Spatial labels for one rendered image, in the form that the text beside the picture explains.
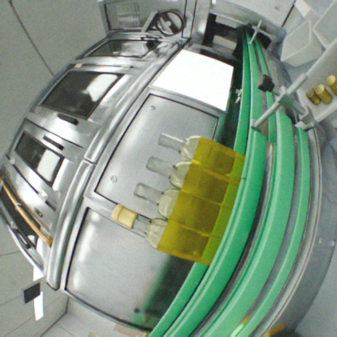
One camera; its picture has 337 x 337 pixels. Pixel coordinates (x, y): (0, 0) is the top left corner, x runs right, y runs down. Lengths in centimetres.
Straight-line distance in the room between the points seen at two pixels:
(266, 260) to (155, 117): 47
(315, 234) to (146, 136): 47
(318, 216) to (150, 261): 43
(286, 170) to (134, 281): 50
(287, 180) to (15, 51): 183
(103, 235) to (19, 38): 174
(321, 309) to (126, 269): 52
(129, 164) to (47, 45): 168
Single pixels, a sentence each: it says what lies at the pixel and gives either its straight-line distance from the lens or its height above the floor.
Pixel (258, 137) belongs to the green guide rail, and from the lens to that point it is 29.
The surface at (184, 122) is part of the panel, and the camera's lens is 47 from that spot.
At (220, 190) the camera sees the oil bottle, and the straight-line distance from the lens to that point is 25.
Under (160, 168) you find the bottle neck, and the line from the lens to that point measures 25.
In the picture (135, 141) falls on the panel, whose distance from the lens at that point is 43.
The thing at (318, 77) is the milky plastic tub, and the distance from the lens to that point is 50.
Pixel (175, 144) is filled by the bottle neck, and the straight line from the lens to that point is 27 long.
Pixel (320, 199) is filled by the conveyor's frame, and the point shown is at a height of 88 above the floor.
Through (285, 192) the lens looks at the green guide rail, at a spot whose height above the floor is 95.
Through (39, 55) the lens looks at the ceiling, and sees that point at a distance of 180.
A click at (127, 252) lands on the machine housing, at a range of 46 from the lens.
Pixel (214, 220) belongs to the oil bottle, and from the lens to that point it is 25.
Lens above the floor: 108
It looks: 3 degrees up
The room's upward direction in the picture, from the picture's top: 68 degrees counter-clockwise
